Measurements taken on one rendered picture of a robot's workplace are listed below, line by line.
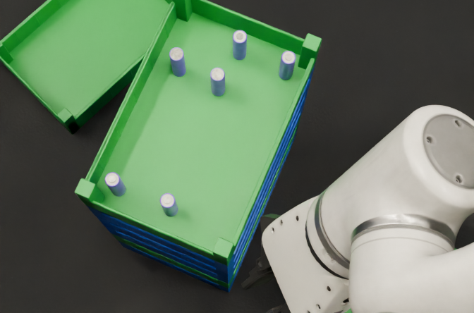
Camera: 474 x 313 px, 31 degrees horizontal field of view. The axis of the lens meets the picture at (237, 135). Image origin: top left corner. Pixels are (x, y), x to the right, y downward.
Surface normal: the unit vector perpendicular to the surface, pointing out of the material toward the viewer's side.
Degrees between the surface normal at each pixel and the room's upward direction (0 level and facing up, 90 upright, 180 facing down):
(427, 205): 67
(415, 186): 63
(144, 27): 0
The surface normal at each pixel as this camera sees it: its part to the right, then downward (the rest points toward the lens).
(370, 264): -0.69, -0.47
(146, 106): 0.00, -0.25
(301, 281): -0.83, 0.24
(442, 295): -0.40, 0.34
